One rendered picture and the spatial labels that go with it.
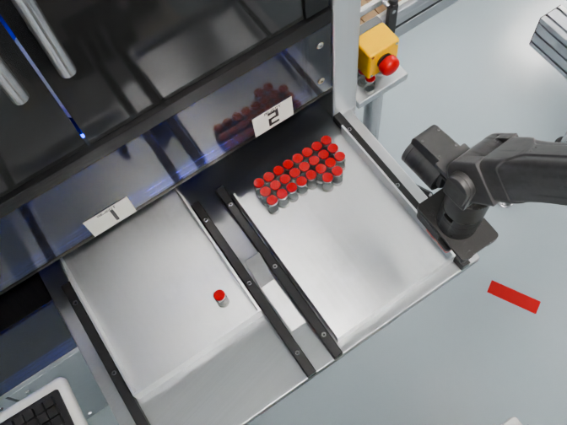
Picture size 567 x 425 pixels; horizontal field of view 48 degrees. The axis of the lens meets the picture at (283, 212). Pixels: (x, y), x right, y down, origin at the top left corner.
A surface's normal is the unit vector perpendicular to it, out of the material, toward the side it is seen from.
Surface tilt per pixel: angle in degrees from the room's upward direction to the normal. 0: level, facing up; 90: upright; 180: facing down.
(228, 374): 0
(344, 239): 0
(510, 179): 74
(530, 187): 83
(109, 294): 0
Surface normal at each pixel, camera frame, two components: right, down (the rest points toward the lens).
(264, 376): -0.07, -0.40
